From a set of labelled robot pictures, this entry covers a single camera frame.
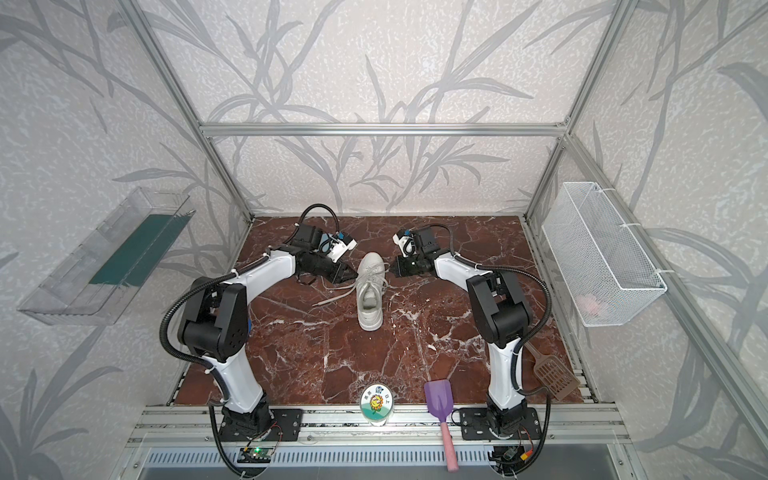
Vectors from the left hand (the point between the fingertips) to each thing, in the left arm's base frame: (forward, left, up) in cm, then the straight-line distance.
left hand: (356, 263), depth 92 cm
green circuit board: (-48, +20, -11) cm, 53 cm away
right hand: (+4, -11, -3) cm, 12 cm away
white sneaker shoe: (-5, -5, -2) cm, 7 cm away
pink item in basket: (-18, -61, +11) cm, 64 cm away
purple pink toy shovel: (-36, -24, -9) cm, 45 cm away
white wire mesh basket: (-20, -57, +25) cm, 65 cm away
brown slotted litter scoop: (-29, -57, -10) cm, 65 cm away
